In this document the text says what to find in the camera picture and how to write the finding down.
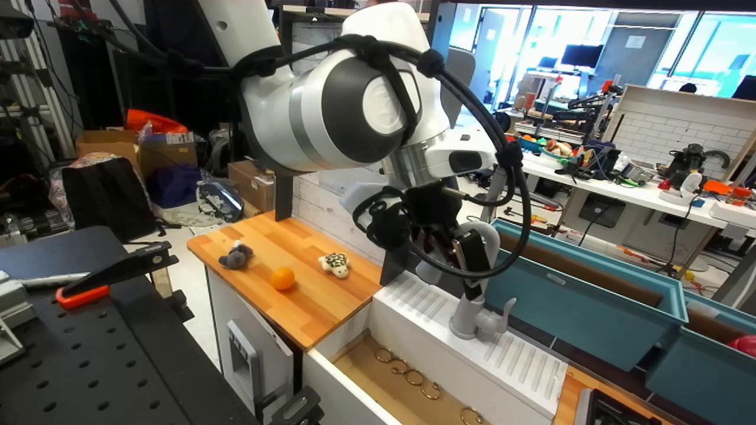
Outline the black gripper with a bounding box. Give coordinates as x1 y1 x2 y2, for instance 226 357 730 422
382 184 489 299

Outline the grey toy tap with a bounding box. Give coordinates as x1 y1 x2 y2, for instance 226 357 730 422
449 222 517 342

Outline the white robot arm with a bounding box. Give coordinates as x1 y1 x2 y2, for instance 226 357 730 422
199 0 497 287

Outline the white green toy turtle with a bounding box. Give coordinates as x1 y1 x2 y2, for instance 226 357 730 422
319 253 349 278

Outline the toy gas stove top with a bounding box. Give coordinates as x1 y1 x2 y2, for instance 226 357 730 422
573 385 671 425

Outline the grey plush toy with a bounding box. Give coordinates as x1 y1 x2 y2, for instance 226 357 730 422
220 242 254 268

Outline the teal planter box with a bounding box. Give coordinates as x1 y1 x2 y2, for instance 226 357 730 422
484 234 688 371
647 295 756 425

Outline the wooden butcher block counter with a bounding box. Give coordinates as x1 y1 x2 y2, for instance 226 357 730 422
186 213 381 348

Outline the orange fruit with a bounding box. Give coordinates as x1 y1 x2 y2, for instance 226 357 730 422
270 266 296 292

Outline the white cluttered workbench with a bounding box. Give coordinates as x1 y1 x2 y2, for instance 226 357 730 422
521 150 756 303

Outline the cardboard box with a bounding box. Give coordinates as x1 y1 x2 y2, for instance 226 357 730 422
226 159 276 213

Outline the black perforated table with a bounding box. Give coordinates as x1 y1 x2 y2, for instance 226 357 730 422
0 280 258 425

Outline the orange handled clamp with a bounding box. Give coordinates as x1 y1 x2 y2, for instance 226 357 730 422
54 242 176 308

